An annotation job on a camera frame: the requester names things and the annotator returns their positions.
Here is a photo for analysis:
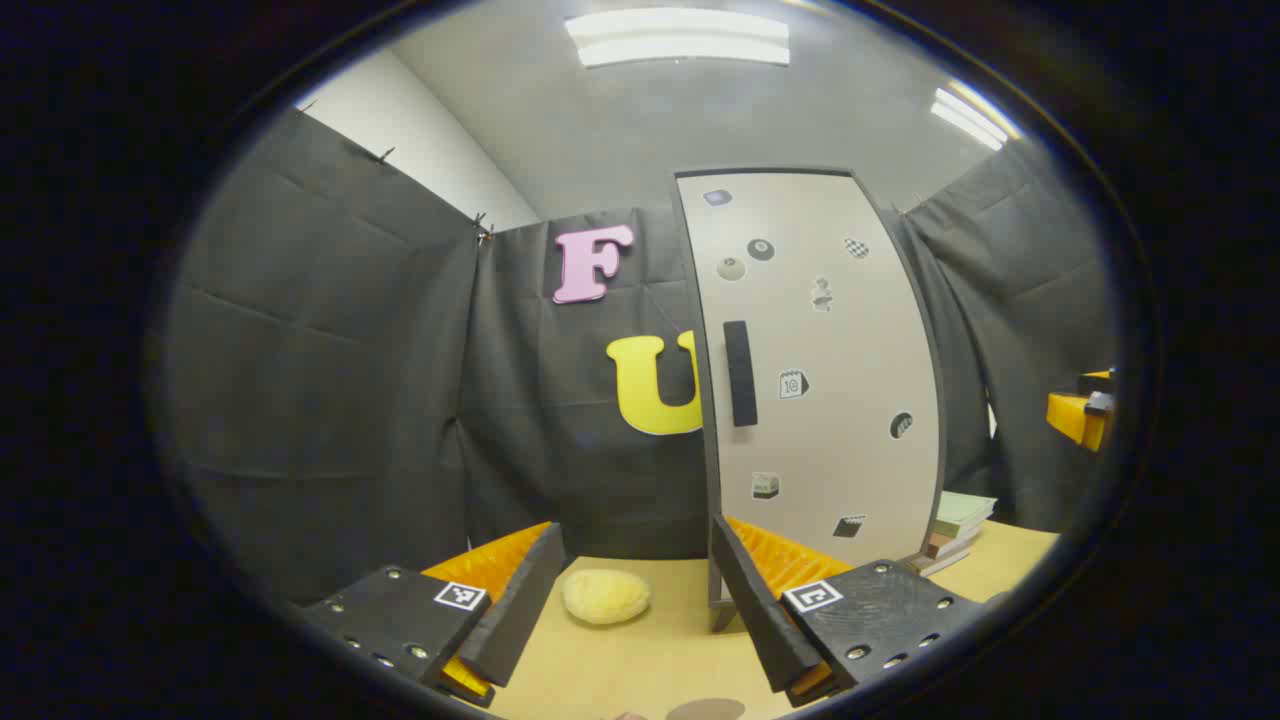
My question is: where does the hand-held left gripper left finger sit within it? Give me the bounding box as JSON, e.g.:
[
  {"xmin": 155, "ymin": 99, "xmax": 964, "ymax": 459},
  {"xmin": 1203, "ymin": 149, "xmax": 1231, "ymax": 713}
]
[{"xmin": 298, "ymin": 520, "xmax": 569, "ymax": 709}]

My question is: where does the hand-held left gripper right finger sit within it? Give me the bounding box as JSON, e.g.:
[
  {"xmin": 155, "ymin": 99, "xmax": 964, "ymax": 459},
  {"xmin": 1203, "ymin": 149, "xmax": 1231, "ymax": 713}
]
[{"xmin": 710, "ymin": 515, "xmax": 986, "ymax": 709}]

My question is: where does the grey cabinet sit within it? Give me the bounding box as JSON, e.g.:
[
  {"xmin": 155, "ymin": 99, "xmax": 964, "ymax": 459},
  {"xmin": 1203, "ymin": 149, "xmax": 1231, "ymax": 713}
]
[{"xmin": 670, "ymin": 165, "xmax": 951, "ymax": 633}]

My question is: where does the beige cabinet door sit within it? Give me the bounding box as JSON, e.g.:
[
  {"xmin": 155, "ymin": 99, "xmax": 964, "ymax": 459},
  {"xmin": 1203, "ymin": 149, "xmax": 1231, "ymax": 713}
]
[{"xmin": 678, "ymin": 172, "xmax": 944, "ymax": 573}]

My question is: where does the black door handle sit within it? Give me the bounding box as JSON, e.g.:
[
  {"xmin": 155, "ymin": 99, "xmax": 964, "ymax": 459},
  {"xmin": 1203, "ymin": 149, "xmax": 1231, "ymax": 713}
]
[{"xmin": 723, "ymin": 320, "xmax": 759, "ymax": 428}]

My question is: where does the pale yellow bun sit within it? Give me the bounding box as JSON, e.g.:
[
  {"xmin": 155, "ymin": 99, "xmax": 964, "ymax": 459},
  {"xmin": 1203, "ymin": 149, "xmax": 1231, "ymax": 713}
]
[{"xmin": 560, "ymin": 568, "xmax": 651, "ymax": 626}]

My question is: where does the green book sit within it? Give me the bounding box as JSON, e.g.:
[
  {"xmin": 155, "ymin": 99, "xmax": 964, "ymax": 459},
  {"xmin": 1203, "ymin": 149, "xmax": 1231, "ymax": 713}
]
[{"xmin": 935, "ymin": 490, "xmax": 999, "ymax": 539}]

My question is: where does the black backdrop cloth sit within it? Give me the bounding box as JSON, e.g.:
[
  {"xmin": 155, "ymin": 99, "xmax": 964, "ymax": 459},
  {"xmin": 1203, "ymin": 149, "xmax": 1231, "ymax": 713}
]
[{"xmin": 165, "ymin": 105, "xmax": 1116, "ymax": 606}]

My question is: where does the narrow ceiling light panel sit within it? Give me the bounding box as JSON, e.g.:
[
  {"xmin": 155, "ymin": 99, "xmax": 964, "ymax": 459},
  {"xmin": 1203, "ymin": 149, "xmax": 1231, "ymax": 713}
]
[{"xmin": 930, "ymin": 85, "xmax": 1023, "ymax": 151}]

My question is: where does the large ceiling light panel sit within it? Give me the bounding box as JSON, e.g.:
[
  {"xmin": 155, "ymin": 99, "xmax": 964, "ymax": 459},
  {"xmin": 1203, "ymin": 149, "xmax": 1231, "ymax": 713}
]
[{"xmin": 565, "ymin": 8, "xmax": 791, "ymax": 69}]

